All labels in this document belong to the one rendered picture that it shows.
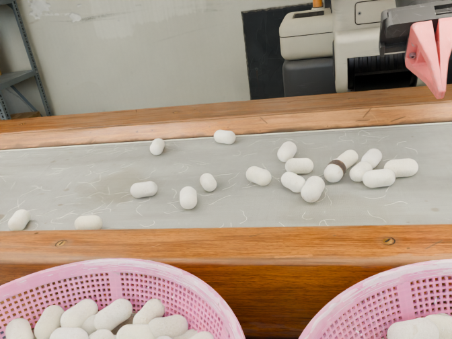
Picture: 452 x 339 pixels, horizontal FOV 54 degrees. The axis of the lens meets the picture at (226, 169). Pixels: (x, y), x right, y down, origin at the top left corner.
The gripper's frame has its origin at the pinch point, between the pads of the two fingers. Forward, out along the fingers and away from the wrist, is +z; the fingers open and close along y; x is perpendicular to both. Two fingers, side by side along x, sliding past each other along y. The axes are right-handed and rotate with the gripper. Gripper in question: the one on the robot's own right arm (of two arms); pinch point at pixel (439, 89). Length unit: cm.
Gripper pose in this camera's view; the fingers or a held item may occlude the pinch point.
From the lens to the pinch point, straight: 52.1
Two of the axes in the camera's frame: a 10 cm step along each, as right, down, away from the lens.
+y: 9.7, -0.7, -2.4
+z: -0.5, 8.9, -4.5
